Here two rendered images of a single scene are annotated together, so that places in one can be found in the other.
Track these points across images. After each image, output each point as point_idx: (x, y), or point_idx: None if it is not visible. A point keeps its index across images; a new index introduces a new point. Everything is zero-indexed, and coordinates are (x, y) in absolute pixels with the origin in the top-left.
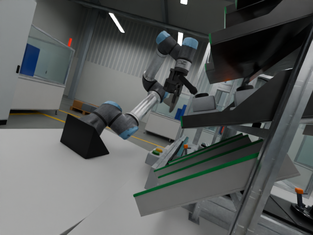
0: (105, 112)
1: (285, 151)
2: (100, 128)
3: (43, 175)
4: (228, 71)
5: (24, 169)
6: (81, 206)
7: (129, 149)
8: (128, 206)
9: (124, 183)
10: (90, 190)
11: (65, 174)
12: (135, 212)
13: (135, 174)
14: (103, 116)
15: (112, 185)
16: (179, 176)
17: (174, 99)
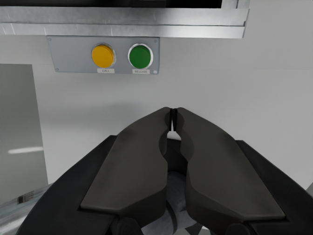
0: (161, 229)
1: None
2: (177, 190)
3: (276, 146)
4: None
5: (275, 163)
6: (311, 85)
7: (91, 125)
8: (289, 36)
9: (236, 68)
10: (277, 96)
11: (261, 135)
12: (299, 19)
13: (189, 67)
14: (168, 218)
15: (250, 80)
16: None
17: (273, 168)
